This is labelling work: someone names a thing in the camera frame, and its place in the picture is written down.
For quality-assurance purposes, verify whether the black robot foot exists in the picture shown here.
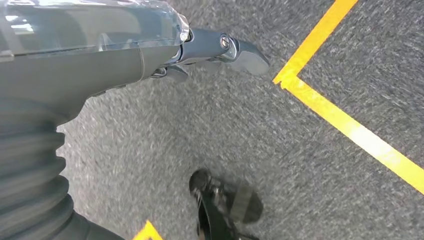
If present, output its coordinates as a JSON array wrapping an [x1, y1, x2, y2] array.
[[188, 168, 265, 240]]

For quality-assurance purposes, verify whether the yellow floor tape square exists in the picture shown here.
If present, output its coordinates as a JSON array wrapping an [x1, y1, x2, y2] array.
[[132, 220, 164, 240]]

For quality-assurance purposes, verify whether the yellow floor tape marking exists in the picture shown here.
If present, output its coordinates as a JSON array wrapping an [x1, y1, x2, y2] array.
[[272, 0, 424, 195]]

